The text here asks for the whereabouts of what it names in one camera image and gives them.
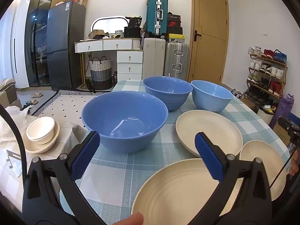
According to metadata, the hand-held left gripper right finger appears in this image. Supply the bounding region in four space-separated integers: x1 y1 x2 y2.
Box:
187 132 273 225

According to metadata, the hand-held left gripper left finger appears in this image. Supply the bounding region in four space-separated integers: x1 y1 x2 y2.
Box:
22 131 106 225

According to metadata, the medium cream plate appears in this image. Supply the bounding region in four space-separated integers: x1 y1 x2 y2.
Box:
175 110 243 158

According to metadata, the small cream plate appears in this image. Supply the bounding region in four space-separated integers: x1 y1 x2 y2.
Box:
239 140 287 201

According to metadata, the large cream plate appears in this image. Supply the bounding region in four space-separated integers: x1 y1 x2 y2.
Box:
131 158 245 225

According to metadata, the large blue bowl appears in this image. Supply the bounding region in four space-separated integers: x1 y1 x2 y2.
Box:
81 91 169 154

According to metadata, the small light blue bowl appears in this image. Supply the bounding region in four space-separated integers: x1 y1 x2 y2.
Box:
191 80 234 112

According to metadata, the medium blue bowl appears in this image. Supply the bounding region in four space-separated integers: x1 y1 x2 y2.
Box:
142 76 194 112

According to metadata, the person's right hand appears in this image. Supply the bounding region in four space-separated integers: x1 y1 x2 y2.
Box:
289 150 300 176

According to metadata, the person's left hand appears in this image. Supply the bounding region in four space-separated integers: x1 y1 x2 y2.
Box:
112 212 144 225

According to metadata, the printed cardboard box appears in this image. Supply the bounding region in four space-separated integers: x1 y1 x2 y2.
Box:
273 118 292 146

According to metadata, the purple bag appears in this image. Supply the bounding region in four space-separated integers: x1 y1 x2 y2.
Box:
269 94 295 128

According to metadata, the white bin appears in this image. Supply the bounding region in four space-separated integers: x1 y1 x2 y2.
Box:
257 104 277 125

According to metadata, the white paper bowl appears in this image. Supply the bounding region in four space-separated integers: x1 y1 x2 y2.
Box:
30 121 60 145
26 116 56 141

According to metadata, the group of loose sneakers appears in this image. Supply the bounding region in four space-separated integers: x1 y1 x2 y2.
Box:
231 88 245 99

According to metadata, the patterned rug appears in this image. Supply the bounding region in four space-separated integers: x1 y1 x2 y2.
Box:
31 89 116 118

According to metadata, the shoe rack with shoes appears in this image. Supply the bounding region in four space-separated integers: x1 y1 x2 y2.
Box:
245 46 288 106

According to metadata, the metal stand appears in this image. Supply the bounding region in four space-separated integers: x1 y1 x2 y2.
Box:
6 149 23 178

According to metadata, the white plastic bag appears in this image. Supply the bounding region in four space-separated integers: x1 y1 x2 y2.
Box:
4 105 31 123

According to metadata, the woven laundry basket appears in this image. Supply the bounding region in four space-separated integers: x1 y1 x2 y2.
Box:
88 56 113 91

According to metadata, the white drawer unit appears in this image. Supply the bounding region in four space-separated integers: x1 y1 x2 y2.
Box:
117 50 143 82

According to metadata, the silver suitcase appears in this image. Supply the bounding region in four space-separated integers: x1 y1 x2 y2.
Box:
164 42 190 78

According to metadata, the dark grey refrigerator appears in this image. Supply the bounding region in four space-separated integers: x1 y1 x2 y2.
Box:
46 0 87 91

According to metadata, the white dressing table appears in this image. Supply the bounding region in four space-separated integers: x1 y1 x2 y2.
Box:
74 37 144 90

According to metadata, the white suitcase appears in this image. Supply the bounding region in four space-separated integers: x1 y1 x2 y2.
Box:
143 37 167 77

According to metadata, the wooden door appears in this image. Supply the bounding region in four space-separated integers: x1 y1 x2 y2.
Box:
187 0 229 84

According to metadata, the small cardboard box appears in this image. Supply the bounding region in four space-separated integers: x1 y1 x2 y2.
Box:
88 29 105 39

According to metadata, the yellow shoe box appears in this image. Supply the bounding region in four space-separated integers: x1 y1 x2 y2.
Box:
166 33 186 43

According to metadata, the black glass cabinet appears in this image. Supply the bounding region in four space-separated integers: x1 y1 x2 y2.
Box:
25 0 58 88

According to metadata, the white cabinet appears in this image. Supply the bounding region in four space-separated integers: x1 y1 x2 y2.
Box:
11 0 32 89

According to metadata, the white curtain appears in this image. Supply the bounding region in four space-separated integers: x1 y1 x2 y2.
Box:
0 16 14 81

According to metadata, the black case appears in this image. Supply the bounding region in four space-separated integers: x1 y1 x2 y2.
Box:
123 26 142 38

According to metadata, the oval mirror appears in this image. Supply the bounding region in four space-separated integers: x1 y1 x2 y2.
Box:
91 16 129 37

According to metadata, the teal suitcase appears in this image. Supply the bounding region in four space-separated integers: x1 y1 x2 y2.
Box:
145 0 169 38

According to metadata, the thin black cable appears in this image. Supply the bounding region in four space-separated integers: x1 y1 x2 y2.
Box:
269 153 292 189

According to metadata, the thick black cable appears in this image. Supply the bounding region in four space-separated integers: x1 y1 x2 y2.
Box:
0 103 27 178

